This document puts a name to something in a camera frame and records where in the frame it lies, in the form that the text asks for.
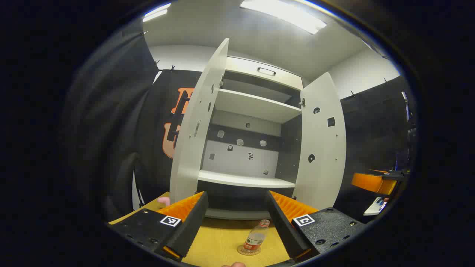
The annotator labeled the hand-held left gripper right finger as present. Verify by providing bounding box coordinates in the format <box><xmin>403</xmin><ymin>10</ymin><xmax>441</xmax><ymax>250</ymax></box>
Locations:
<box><xmin>265</xmin><ymin>190</ymin><xmax>368</xmax><ymax>262</ymax></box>

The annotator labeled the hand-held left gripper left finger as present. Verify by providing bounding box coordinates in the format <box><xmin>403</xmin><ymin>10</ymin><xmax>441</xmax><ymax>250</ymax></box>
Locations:
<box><xmin>107</xmin><ymin>191</ymin><xmax>209</xmax><ymax>262</ymax></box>

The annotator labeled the clear red label water bottle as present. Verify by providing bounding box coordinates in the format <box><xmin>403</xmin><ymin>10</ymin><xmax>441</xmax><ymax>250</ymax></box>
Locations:
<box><xmin>237</xmin><ymin>219</ymin><xmax>271</xmax><ymax>256</ymax></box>

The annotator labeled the white round-cornered desk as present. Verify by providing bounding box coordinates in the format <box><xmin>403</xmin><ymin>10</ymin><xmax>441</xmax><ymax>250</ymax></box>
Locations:
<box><xmin>363</xmin><ymin>197</ymin><xmax>389</xmax><ymax>216</ymax></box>

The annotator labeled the white cabinet right door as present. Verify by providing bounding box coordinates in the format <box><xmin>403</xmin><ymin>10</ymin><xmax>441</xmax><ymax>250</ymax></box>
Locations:
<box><xmin>292</xmin><ymin>72</ymin><xmax>347</xmax><ymax>210</ymax></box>

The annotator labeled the white cabinet door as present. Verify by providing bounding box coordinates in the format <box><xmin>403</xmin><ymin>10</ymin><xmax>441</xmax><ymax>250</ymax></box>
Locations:
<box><xmin>170</xmin><ymin>38</ymin><xmax>230</xmax><ymax>205</ymax></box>
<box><xmin>292</xmin><ymin>72</ymin><xmax>347</xmax><ymax>210</ymax></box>

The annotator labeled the white cabinet left door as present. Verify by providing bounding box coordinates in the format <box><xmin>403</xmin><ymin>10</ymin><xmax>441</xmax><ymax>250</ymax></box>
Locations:
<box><xmin>170</xmin><ymin>38</ymin><xmax>230</xmax><ymax>205</ymax></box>

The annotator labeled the white cabinet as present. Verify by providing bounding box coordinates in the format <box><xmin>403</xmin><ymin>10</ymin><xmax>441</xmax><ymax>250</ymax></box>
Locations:
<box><xmin>197</xmin><ymin>56</ymin><xmax>304</xmax><ymax>220</ymax></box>

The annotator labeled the black backdrop cloth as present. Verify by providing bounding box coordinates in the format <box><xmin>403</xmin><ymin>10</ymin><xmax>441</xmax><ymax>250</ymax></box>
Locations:
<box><xmin>61</xmin><ymin>28</ymin><xmax>415</xmax><ymax>223</ymax></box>

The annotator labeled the white cabinet drawer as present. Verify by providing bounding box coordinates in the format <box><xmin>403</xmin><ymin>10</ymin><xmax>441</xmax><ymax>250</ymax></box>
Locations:
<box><xmin>225</xmin><ymin>56</ymin><xmax>303</xmax><ymax>91</ymax></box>

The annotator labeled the large ceiling light panel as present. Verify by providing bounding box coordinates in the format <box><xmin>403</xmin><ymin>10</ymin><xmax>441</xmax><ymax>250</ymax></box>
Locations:
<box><xmin>239</xmin><ymin>0</ymin><xmax>327</xmax><ymax>35</ymax></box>

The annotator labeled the small ceiling light panel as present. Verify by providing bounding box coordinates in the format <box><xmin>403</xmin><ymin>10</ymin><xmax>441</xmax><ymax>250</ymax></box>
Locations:
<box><xmin>142</xmin><ymin>3</ymin><xmax>171</xmax><ymax>22</ymax></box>

